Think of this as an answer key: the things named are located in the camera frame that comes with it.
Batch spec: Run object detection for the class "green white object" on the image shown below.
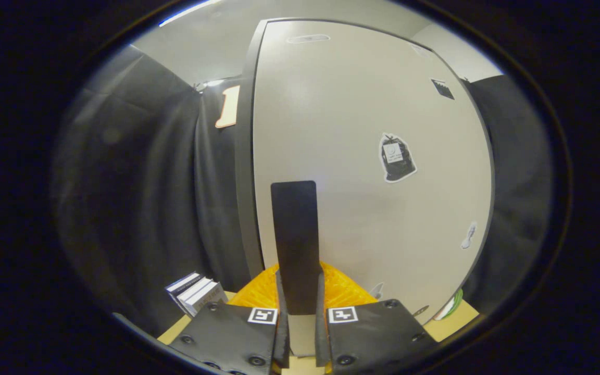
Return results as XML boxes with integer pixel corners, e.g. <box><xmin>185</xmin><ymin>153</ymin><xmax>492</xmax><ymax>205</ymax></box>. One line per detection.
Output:
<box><xmin>434</xmin><ymin>289</ymin><xmax>465</xmax><ymax>321</ymax></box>

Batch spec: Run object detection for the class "dark grey shoe cabinet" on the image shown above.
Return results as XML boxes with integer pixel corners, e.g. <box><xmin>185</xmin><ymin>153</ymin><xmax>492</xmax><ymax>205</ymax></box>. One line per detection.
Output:
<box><xmin>234</xmin><ymin>18</ymin><xmax>269</xmax><ymax>279</ymax></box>

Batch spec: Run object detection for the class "black backdrop cloth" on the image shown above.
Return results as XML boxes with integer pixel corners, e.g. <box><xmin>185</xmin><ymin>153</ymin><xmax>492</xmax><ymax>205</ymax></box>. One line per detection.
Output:
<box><xmin>54</xmin><ymin>46</ymin><xmax>253</xmax><ymax>334</ymax></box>
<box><xmin>460</xmin><ymin>74</ymin><xmax>553</xmax><ymax>316</ymax></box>

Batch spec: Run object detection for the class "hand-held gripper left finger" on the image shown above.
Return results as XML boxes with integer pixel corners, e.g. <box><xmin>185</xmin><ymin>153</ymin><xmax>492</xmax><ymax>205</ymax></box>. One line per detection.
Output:
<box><xmin>169</xmin><ymin>181</ymin><xmax>296</xmax><ymax>375</ymax></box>

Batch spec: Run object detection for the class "white shoe cabinet door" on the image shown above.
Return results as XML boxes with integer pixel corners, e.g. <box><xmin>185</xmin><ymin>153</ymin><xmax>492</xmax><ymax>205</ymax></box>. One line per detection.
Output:
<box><xmin>252</xmin><ymin>20</ymin><xmax>494</xmax><ymax>326</ymax></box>

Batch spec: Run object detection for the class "blue white book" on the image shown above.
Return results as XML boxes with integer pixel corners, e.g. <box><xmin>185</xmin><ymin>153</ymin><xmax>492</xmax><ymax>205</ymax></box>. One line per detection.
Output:
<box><xmin>177</xmin><ymin>277</ymin><xmax>212</xmax><ymax>311</ymax></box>
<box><xmin>165</xmin><ymin>272</ymin><xmax>202</xmax><ymax>305</ymax></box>

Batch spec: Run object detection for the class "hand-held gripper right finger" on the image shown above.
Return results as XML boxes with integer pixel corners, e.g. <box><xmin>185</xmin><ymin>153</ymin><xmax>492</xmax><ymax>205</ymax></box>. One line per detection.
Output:
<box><xmin>295</xmin><ymin>181</ymin><xmax>439</xmax><ymax>375</ymax></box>

